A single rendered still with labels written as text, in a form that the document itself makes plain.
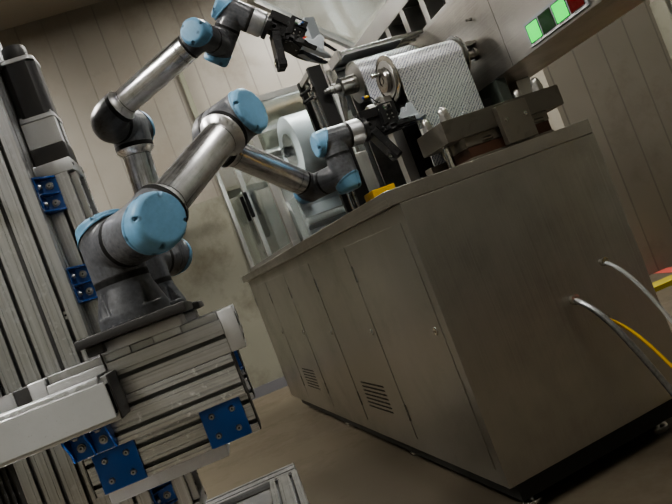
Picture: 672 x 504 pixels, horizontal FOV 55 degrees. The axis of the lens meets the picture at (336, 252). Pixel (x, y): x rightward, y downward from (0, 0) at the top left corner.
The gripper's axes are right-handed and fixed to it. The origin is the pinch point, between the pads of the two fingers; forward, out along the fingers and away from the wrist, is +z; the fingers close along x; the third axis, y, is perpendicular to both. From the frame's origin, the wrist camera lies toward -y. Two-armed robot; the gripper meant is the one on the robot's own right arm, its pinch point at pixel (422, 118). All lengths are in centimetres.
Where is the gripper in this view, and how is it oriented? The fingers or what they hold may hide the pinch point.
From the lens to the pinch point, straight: 198.9
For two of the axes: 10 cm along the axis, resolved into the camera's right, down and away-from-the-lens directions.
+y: -3.6, -9.3, 0.1
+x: -2.8, 1.2, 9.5
